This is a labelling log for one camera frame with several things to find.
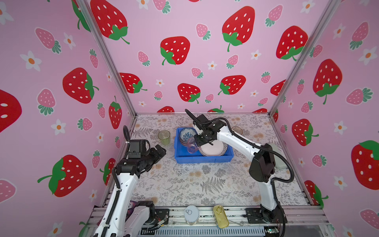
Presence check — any white zigzag rim plate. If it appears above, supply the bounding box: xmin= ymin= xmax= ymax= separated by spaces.
xmin=199 ymin=140 xmax=228 ymax=157

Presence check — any blue floral bowl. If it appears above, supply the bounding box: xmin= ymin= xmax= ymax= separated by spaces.
xmin=179 ymin=127 xmax=197 ymax=146

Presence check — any pink glass cup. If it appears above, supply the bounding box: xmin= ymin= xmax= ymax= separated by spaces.
xmin=187 ymin=137 xmax=199 ymax=154

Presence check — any amber glass cup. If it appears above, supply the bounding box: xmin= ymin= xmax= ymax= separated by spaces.
xmin=232 ymin=126 xmax=243 ymax=135

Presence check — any green glass cup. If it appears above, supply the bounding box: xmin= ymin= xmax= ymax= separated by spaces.
xmin=158 ymin=130 xmax=171 ymax=146

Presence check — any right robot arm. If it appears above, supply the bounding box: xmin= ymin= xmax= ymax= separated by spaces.
xmin=185 ymin=109 xmax=295 ymax=226

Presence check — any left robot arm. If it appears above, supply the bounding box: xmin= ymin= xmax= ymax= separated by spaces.
xmin=93 ymin=126 xmax=166 ymax=237

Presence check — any blue plastic bin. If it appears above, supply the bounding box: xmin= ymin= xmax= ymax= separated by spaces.
xmin=174 ymin=127 xmax=234 ymax=164

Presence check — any pink snack packet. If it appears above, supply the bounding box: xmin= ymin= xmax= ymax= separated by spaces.
xmin=125 ymin=200 xmax=137 ymax=221

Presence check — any white round can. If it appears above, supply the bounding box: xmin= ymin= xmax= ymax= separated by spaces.
xmin=184 ymin=205 xmax=199 ymax=226

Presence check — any yellow oval tin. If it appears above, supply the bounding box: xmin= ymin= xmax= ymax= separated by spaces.
xmin=213 ymin=205 xmax=230 ymax=229

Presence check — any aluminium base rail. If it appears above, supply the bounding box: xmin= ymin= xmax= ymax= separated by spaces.
xmin=88 ymin=205 xmax=329 ymax=237

